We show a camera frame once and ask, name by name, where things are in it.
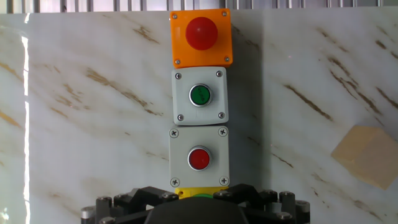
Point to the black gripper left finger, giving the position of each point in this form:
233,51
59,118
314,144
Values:
124,207

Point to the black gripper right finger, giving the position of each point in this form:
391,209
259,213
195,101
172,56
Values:
267,205

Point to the grey box green button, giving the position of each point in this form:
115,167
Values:
200,95

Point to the orange box red mushroom button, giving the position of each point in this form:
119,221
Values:
201,34

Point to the yellow box green mushroom button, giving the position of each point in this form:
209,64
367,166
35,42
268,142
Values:
189,191

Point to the grey box flat red button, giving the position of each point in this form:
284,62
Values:
199,158

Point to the small wooden block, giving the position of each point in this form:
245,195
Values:
367,155

